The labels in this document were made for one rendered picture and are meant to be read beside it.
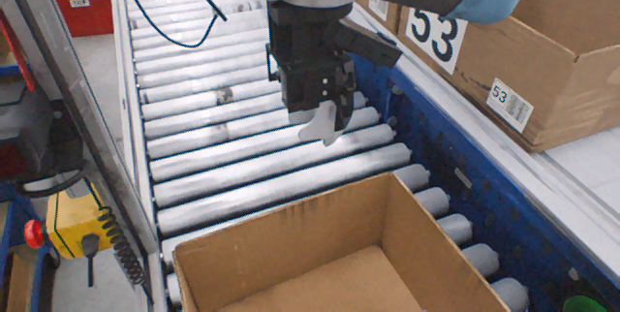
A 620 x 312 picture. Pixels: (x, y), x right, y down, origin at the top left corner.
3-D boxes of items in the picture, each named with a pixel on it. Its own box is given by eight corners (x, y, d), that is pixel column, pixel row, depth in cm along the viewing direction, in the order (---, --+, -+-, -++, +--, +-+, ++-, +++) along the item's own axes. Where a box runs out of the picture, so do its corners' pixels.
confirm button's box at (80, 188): (68, 165, 55) (46, 127, 51) (93, 159, 56) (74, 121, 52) (66, 202, 51) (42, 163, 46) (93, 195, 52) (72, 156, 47)
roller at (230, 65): (136, 101, 102) (135, 91, 106) (328, 60, 116) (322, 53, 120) (130, 83, 99) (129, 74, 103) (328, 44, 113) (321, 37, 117)
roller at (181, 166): (145, 171, 83) (139, 160, 79) (373, 113, 97) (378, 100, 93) (149, 193, 81) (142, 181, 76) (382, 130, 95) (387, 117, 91)
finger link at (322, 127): (294, 153, 55) (292, 98, 49) (333, 141, 57) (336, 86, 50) (302, 169, 53) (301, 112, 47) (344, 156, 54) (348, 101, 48)
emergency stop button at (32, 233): (35, 233, 59) (22, 215, 56) (69, 224, 60) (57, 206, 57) (32, 256, 56) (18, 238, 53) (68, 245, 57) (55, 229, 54)
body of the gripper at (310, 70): (267, 84, 51) (260, -12, 43) (330, 70, 53) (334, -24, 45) (289, 120, 46) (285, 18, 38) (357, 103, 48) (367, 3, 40)
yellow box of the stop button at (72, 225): (57, 227, 61) (36, 195, 57) (118, 209, 64) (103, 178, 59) (50, 316, 51) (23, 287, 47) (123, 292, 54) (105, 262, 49)
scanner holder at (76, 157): (26, 152, 46) (-1, 109, 42) (93, 138, 48) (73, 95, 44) (15, 219, 39) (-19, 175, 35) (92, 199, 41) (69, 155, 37)
